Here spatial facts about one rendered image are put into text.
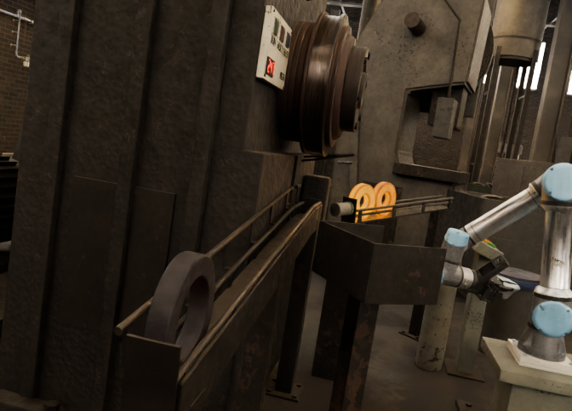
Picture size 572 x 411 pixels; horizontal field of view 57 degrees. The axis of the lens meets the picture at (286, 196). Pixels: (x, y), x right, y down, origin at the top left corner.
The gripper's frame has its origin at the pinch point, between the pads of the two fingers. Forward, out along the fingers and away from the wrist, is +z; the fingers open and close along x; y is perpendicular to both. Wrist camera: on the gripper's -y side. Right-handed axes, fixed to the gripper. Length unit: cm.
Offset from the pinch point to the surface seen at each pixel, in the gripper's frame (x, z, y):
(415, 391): -2, -10, 60
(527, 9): -775, 430, -109
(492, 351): 12.3, -5.1, 20.8
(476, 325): -28, 21, 41
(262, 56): 3, -113, -49
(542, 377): 30.2, -0.7, 13.0
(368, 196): -57, -40, 7
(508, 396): 26.5, -2.8, 26.9
